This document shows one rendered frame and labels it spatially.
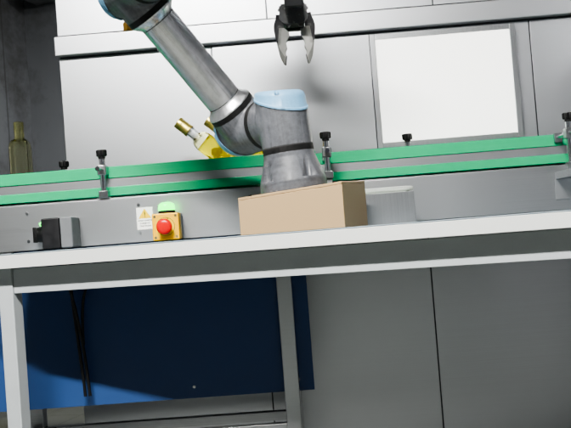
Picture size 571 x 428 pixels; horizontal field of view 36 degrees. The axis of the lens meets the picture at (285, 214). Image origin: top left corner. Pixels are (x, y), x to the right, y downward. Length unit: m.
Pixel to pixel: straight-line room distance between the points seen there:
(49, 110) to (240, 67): 3.42
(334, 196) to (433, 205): 0.63
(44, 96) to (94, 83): 3.26
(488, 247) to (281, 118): 0.52
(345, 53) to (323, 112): 0.19
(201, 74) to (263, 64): 0.65
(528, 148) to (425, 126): 0.32
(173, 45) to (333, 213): 0.52
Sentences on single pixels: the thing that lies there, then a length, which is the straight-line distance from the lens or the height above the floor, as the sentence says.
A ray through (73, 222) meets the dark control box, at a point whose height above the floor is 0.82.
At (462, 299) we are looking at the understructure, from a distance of 2.65.
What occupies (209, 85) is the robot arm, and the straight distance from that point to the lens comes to 2.00.
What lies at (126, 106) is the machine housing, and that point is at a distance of 2.69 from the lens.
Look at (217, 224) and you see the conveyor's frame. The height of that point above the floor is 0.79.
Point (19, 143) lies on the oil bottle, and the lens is 2.68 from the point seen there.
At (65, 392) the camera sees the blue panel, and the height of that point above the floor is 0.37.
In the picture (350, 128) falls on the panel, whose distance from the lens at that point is 2.59.
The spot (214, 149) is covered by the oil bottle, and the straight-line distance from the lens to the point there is 2.45.
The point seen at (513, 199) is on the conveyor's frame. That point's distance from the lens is 2.46.
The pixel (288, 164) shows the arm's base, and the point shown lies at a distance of 1.90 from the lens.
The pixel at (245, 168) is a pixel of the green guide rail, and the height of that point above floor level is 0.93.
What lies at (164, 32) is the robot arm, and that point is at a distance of 1.97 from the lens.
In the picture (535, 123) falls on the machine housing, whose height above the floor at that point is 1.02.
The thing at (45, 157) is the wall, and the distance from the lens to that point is 5.93.
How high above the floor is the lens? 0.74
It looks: 2 degrees up
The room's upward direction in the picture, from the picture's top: 4 degrees counter-clockwise
